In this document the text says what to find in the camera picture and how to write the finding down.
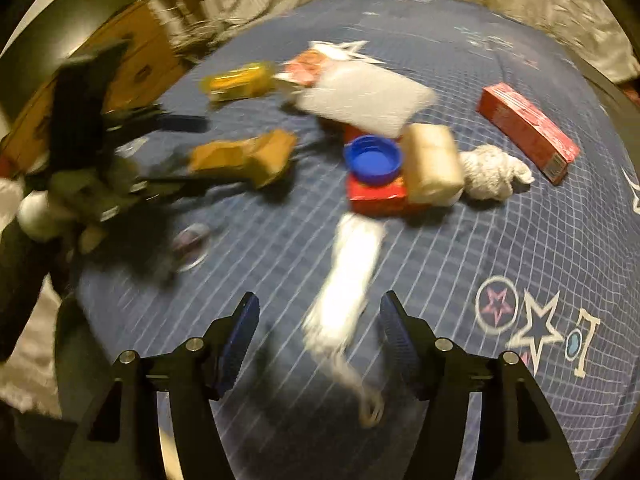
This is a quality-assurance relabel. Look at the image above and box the beige foam sponge block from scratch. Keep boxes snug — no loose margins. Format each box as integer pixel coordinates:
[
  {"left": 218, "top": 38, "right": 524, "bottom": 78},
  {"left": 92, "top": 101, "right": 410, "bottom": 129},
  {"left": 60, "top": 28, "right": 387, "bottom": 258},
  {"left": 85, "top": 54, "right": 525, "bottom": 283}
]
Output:
[{"left": 399, "top": 124, "right": 464, "bottom": 207}]

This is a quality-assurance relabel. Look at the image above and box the white round trash bin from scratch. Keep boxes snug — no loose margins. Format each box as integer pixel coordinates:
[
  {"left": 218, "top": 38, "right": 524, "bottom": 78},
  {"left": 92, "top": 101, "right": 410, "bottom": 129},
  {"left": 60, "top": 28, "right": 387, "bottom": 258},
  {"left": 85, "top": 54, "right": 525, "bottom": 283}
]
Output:
[{"left": 16, "top": 191, "right": 70, "bottom": 243}]

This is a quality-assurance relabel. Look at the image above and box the wooden chest of drawers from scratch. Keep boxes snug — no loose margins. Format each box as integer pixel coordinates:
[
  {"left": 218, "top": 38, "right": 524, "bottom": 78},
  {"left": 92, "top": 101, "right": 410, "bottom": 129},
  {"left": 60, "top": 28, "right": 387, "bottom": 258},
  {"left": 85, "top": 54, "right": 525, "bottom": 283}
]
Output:
[{"left": 1, "top": 1, "right": 186, "bottom": 179}]

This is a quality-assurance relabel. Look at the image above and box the black flat television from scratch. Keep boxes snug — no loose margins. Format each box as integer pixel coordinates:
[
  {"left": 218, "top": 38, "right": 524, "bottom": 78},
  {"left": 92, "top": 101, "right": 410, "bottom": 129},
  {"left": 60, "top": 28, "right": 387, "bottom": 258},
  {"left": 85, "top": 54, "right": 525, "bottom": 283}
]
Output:
[{"left": 1, "top": 0, "right": 137, "bottom": 122}]

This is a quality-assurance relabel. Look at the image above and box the gold foil snack bag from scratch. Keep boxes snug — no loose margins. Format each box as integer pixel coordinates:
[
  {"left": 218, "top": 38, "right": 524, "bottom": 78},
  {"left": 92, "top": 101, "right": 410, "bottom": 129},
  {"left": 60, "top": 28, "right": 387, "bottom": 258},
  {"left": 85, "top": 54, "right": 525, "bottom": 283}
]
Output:
[{"left": 188, "top": 129, "right": 297, "bottom": 188}]

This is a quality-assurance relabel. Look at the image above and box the gold foil wrapper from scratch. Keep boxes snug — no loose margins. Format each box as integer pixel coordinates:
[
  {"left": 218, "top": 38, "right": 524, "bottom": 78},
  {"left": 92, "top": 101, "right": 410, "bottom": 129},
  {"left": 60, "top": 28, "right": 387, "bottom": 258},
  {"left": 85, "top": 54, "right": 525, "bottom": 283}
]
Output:
[{"left": 200, "top": 62, "right": 274, "bottom": 104}]

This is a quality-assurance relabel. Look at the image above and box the red white crumpled cup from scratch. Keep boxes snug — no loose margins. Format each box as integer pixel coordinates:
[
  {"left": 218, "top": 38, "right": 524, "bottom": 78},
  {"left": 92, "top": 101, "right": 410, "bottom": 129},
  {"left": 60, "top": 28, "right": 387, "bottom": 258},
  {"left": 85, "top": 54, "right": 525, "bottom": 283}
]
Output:
[{"left": 273, "top": 48, "right": 333, "bottom": 90}]

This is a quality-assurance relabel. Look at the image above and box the white knotted cloth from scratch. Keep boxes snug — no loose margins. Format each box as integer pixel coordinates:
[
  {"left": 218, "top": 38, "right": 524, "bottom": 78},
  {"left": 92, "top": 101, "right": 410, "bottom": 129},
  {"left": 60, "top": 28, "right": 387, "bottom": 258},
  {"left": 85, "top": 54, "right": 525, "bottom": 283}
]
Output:
[{"left": 459, "top": 144, "right": 535, "bottom": 202}]

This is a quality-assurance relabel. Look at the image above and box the flat red box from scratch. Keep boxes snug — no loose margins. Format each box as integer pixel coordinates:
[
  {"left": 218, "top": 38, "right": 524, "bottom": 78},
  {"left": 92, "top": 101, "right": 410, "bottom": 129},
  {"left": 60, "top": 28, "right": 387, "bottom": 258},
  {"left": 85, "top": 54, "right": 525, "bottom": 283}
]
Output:
[{"left": 343, "top": 125, "right": 425, "bottom": 217}]

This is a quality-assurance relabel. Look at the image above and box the blue plastic lid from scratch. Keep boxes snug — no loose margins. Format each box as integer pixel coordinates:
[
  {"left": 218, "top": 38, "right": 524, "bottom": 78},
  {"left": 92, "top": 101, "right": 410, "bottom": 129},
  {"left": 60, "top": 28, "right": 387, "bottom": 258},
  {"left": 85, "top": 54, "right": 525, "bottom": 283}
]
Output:
[{"left": 343, "top": 136, "right": 404, "bottom": 188}]

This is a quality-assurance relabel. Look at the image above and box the long red carton box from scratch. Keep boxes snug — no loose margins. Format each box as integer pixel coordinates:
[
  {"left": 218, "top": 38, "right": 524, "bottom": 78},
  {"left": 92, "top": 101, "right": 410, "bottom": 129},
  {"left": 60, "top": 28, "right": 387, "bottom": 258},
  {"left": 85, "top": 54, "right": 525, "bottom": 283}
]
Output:
[{"left": 477, "top": 82, "right": 580, "bottom": 185}]

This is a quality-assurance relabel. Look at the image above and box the blue quilted bed cover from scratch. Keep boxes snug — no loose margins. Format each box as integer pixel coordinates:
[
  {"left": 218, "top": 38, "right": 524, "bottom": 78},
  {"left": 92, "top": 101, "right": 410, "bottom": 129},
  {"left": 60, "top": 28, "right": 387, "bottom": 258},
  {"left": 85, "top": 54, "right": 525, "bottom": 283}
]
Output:
[{"left": 78, "top": 0, "right": 639, "bottom": 479}]

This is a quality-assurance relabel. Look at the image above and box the white crumpled bedding pile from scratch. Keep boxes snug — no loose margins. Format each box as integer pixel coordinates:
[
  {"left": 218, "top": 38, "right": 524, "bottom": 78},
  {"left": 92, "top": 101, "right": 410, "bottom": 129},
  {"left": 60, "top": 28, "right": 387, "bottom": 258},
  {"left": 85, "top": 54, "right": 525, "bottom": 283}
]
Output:
[{"left": 465, "top": 0, "right": 639, "bottom": 84}]

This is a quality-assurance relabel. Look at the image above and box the white string bundle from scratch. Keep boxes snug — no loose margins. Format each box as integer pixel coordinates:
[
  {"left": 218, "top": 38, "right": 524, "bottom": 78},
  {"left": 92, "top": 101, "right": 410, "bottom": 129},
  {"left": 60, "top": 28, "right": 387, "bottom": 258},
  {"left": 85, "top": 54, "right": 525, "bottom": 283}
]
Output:
[{"left": 301, "top": 212, "right": 388, "bottom": 430}]

